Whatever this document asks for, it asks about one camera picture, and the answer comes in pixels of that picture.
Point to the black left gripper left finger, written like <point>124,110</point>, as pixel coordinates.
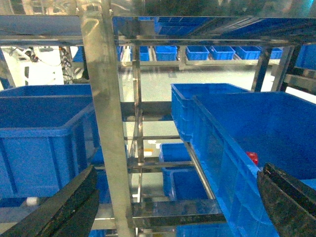
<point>68,213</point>

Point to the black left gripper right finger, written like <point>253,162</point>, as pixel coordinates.
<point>289,203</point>

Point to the red toy block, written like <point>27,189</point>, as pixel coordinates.
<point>253,156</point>

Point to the steel flow rack shelf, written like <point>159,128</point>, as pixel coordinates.
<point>102,24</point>

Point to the blue crate on rack top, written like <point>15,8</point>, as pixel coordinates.
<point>236,134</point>

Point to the blue crate behind target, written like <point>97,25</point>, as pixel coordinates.
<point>182,104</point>

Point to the blue crate left of post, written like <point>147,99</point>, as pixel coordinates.
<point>48,135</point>

